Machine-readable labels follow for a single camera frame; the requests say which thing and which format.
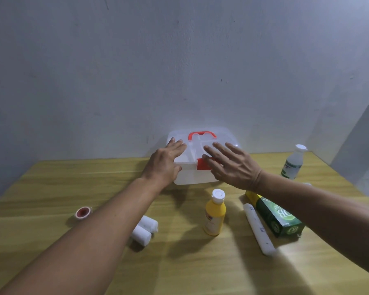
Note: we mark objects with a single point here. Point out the person's left forearm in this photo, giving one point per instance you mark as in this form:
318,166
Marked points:
89,239

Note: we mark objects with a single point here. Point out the person's left hand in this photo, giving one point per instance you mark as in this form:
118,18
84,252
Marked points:
160,165

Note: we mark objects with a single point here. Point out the person's right forearm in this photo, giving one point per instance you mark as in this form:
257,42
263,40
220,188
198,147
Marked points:
319,215

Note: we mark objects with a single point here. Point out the clear bottle green label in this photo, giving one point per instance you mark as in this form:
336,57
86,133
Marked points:
292,165

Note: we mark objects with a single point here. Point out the person's right middle finger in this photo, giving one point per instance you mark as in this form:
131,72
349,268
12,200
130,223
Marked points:
225,149

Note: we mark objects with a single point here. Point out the person's right hand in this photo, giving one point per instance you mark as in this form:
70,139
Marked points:
238,172

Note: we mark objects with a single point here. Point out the person's left middle finger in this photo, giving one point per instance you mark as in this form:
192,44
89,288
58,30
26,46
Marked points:
176,146

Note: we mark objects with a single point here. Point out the green and yellow carton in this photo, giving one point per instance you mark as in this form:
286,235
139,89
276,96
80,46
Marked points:
278,218

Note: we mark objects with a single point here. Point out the long white tube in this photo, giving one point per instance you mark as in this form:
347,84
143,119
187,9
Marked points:
259,230

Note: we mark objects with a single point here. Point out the red and white tape roll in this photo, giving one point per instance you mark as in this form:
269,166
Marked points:
83,213

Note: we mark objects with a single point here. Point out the person's left thumb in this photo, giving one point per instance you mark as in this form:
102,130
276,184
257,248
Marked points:
177,172

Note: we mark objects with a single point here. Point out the person's right thumb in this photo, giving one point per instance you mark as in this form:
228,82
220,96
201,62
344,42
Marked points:
211,162

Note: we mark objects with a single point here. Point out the white gauze roll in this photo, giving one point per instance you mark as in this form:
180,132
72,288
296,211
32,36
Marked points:
148,224
141,235

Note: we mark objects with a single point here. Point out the yellow bottle white cap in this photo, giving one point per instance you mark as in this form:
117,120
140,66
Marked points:
214,216

